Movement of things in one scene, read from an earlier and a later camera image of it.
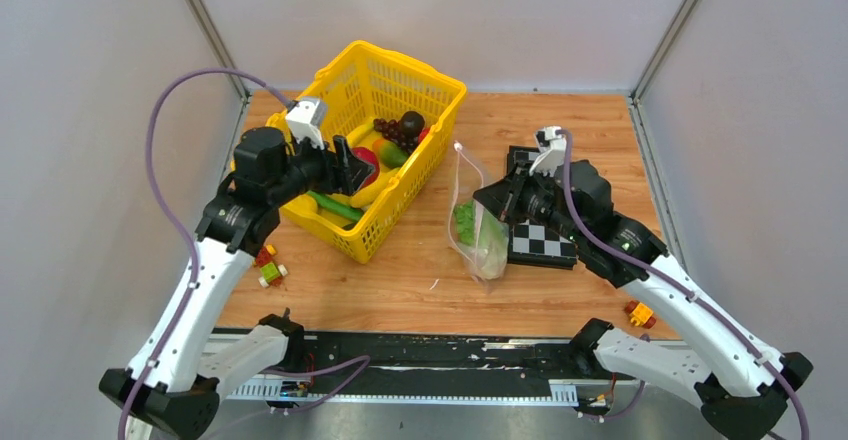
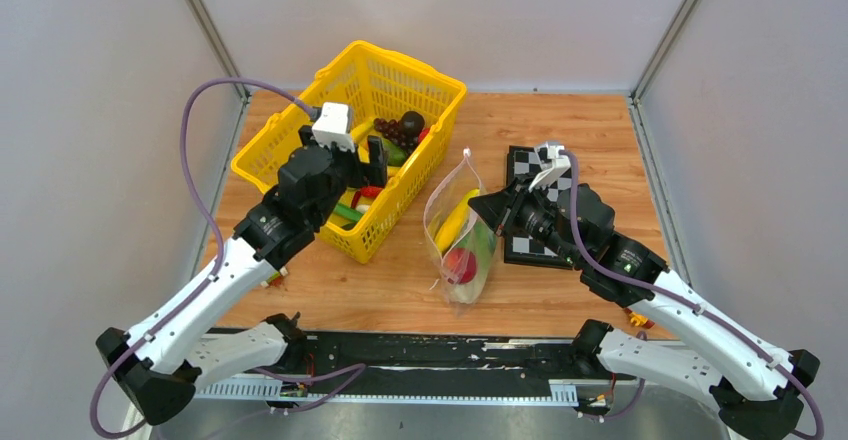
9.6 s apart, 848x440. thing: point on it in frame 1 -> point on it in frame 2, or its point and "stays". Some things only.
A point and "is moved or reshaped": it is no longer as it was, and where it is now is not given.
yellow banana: [366, 194] -> [451, 227]
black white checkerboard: [533, 244] stays
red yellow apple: [370, 157] is moved or reshaped
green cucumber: [335, 206] stays
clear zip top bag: [479, 238] is moved or reshaped
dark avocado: [411, 124] stays
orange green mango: [390, 153] stays
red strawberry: [422, 134] stays
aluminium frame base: [458, 384] stays
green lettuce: [481, 239] is moved or reshaped
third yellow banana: [354, 134] stays
